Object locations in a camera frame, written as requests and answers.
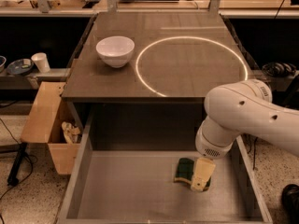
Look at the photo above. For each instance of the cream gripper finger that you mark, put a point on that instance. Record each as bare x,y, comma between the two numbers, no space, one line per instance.
203,169

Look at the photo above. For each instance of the green and yellow sponge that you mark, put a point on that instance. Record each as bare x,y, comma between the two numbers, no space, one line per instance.
184,171

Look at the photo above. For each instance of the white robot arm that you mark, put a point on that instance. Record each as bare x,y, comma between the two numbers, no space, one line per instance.
233,109

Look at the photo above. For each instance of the open grey top drawer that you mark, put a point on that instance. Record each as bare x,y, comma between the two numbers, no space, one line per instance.
125,172

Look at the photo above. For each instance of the grey cabinet with counter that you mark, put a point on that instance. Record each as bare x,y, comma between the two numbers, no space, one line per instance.
178,57

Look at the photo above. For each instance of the black shoe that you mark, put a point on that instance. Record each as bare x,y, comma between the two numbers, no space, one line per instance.
290,202

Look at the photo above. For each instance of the crumpled paper in box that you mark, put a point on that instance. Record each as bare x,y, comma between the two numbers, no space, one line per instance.
72,134

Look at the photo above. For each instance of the white ceramic bowl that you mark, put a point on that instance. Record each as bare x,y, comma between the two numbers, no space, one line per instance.
115,51

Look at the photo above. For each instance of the cardboard box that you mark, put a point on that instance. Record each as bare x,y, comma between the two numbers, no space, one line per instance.
44,126

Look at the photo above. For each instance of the white paper cup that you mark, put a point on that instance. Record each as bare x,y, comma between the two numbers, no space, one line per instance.
41,61

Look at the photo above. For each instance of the blue plate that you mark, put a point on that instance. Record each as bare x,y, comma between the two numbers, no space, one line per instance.
20,67

